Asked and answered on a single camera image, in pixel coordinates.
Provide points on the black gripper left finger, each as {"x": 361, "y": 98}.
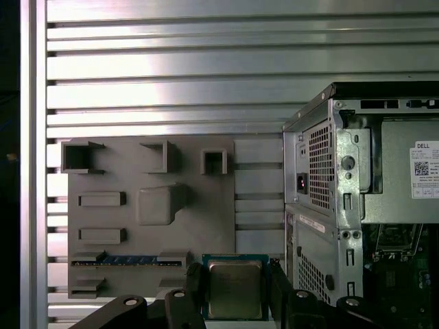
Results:
{"x": 192, "y": 308}

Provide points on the metal socket cover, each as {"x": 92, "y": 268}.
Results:
{"x": 420, "y": 238}

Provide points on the grey power supply unit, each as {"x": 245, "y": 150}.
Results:
{"x": 394, "y": 171}

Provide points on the grey parts rack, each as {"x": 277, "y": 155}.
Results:
{"x": 205, "y": 219}

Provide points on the green motherboard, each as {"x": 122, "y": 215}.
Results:
{"x": 425, "y": 274}

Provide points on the RAM stick with blue label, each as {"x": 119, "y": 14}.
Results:
{"x": 137, "y": 259}

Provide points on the silver CPU chip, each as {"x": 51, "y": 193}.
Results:
{"x": 235, "y": 288}

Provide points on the black PC case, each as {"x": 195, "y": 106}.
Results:
{"x": 319, "y": 246}

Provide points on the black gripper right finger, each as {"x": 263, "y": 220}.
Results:
{"x": 281, "y": 301}

